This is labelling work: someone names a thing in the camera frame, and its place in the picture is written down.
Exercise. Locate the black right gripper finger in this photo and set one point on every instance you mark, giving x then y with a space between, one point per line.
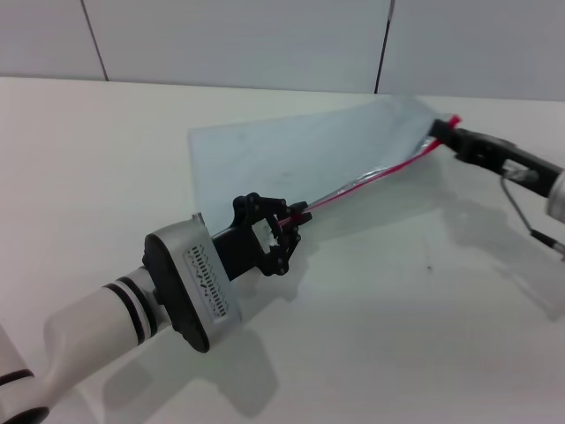
443 131

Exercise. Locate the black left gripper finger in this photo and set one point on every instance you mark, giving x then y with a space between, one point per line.
284 252
260 205

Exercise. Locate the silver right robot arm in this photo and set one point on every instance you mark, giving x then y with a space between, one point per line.
558 196

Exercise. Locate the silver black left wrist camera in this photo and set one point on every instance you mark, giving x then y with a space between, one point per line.
194 282

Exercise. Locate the clear document bag red zipper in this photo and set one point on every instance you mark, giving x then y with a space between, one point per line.
309 154

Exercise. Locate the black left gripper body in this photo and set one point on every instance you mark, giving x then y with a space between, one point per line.
238 256

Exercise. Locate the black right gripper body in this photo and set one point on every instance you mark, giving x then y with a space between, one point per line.
494 152

